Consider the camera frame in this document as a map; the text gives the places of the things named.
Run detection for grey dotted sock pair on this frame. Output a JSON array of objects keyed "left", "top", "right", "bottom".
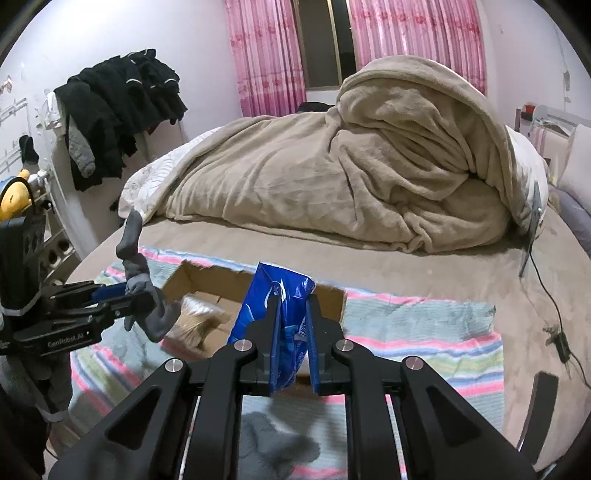
[{"left": 116, "top": 210, "right": 181, "bottom": 343}]

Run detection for cotton swab bag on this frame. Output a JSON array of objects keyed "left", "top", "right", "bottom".
[{"left": 165, "top": 294, "right": 228, "bottom": 350}]

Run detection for grey knitted socks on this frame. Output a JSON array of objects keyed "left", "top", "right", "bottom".
[{"left": 238, "top": 412, "right": 321, "bottom": 479}]

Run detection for blue tissue pack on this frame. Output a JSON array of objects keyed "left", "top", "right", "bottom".
[{"left": 228, "top": 262, "right": 315, "bottom": 394}]

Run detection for grey metal shelf rack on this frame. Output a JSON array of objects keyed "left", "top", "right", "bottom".
[{"left": 36, "top": 193, "right": 80, "bottom": 286}]

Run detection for brown cardboard box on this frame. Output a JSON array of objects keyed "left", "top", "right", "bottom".
[{"left": 160, "top": 259, "right": 347, "bottom": 361}]

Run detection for black smartphone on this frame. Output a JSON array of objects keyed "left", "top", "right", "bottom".
[{"left": 517, "top": 371, "right": 559, "bottom": 464}]

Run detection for white floral duvet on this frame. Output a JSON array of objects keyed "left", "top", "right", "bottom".
[{"left": 117, "top": 127, "right": 219, "bottom": 224}]

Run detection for yellow plush toy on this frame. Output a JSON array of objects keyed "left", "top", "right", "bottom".
[{"left": 0, "top": 169, "right": 33, "bottom": 221}]

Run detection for black clothes pile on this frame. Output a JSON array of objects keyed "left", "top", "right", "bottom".
[{"left": 54, "top": 48, "right": 187, "bottom": 192}]

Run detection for upright mirror stand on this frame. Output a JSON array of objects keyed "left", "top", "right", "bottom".
[{"left": 519, "top": 181, "right": 543, "bottom": 279}]

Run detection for beige fleece blanket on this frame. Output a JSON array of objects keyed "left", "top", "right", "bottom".
[{"left": 156, "top": 56, "right": 530, "bottom": 253}]

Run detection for pink curtain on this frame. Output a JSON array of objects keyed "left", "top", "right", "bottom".
[{"left": 224, "top": 1, "right": 487, "bottom": 117}]

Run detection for white floral pillow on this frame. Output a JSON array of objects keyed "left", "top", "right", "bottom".
[{"left": 559, "top": 124, "right": 591, "bottom": 212}]

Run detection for black charger cable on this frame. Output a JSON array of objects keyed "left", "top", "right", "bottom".
[{"left": 526, "top": 239, "right": 591, "bottom": 388}]

